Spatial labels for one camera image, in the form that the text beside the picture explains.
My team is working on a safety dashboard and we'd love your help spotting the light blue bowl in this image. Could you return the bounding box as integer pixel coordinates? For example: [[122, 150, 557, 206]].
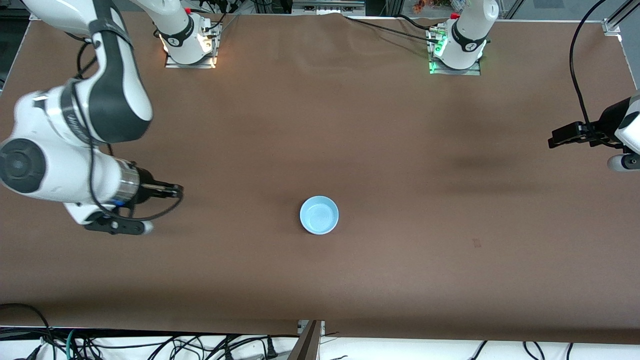
[[299, 195, 340, 235]]

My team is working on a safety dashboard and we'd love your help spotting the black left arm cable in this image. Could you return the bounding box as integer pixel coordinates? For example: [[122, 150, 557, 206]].
[[568, 0, 640, 151]]

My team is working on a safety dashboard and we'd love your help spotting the short black base cable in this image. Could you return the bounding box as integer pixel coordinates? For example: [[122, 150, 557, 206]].
[[395, 14, 439, 32]]

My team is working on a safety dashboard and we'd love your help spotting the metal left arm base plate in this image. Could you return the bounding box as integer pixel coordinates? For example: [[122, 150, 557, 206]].
[[428, 27, 482, 76]]

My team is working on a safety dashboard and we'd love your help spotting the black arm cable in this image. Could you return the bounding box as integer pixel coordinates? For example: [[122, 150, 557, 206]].
[[568, 0, 640, 151], [75, 37, 185, 222]]

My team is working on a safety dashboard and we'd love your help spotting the long black base cable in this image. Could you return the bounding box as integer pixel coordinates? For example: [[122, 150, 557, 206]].
[[344, 16, 441, 44]]

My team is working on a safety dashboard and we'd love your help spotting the orange object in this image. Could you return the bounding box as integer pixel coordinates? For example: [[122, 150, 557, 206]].
[[412, 0, 451, 14]]

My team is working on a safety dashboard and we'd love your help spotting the aluminium frame corner bracket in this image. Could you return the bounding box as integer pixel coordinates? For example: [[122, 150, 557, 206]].
[[602, 0, 640, 36]]

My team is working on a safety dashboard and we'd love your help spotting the aluminium profile beam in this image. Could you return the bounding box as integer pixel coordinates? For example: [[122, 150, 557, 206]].
[[288, 320, 322, 360]]

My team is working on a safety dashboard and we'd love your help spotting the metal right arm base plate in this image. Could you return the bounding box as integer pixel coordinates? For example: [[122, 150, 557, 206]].
[[165, 30, 217, 69]]

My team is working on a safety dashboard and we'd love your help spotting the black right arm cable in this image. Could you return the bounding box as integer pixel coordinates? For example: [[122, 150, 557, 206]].
[[75, 37, 185, 222]]

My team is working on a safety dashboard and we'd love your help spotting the black looped floor cable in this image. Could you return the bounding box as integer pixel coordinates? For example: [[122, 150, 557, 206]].
[[0, 303, 54, 360]]

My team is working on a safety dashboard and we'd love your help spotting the grey power strip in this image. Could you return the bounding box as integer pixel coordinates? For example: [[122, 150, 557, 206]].
[[292, 0, 366, 16]]

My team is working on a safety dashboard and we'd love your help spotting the brown table cover sheet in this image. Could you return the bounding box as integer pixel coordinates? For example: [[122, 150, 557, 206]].
[[0, 9, 640, 346]]

